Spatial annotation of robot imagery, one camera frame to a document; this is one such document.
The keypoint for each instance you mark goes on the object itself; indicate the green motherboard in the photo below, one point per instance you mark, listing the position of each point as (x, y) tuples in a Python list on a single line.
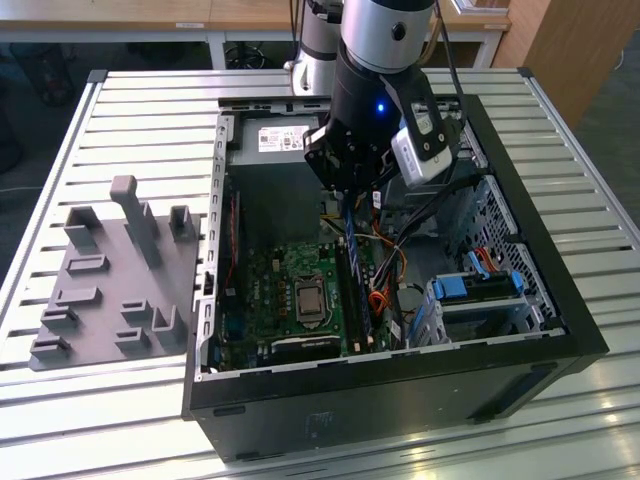
[(260, 320)]

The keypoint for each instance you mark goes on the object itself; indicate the black graphics card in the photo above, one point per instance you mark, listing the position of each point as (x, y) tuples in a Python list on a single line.
[(305, 347)]

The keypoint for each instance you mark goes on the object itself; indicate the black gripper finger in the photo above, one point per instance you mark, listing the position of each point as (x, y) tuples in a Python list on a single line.
[(380, 167), (327, 155)]

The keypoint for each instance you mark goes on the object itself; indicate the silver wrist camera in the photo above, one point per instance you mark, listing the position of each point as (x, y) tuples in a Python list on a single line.
[(420, 165)]

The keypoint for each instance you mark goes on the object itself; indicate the black PC case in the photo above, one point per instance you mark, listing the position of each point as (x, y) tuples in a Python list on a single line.
[(350, 400)]

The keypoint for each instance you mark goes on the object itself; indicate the grey parts rack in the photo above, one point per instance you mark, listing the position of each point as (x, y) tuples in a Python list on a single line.
[(110, 285)]

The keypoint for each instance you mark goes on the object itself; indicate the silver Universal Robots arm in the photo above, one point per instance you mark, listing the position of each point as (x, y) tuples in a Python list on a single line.
[(385, 35)]

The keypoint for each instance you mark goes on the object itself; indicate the black table corner cap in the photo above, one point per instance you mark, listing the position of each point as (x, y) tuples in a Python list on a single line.
[(97, 76), (525, 72)]

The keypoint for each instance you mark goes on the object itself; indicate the grey round speaker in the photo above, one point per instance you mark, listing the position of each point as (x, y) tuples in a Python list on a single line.
[(411, 300)]

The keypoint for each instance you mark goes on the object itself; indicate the wooden desk white frame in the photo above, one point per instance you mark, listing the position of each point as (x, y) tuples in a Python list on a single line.
[(150, 15)]

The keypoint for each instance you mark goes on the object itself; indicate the blue RAM stick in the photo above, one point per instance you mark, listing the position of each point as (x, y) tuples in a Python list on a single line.
[(352, 240)]

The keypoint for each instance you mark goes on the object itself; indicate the grey power supply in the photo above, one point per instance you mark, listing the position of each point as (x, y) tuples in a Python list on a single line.
[(270, 200)]

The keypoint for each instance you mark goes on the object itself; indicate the grey metal drive cage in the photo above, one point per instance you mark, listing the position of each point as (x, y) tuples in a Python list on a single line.
[(475, 155)]

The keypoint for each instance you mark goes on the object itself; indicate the silver CPU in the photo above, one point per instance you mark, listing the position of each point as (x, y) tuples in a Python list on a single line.
[(310, 300)]

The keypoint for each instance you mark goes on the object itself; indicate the wooden cabinet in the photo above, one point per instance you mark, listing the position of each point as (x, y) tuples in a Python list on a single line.
[(575, 50)]

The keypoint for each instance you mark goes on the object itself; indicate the hard disk in blue carrier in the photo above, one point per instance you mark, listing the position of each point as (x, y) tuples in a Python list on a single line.
[(450, 290)]

